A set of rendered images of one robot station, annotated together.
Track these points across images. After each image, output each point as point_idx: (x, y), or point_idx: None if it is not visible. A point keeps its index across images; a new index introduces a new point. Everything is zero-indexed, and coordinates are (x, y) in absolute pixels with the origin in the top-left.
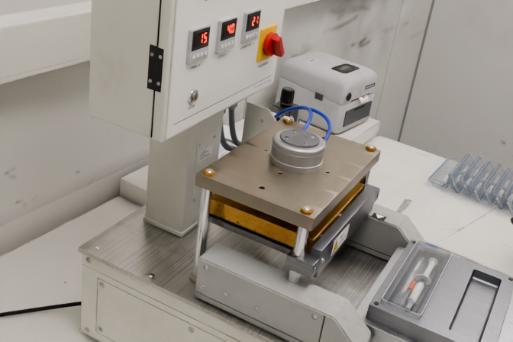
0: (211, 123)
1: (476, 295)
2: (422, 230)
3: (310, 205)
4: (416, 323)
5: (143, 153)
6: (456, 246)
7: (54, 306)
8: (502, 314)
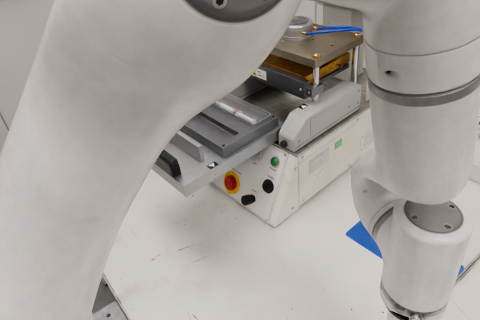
0: (338, 14)
1: (222, 135)
2: (476, 295)
3: None
4: None
5: None
6: (447, 318)
7: None
8: (195, 129)
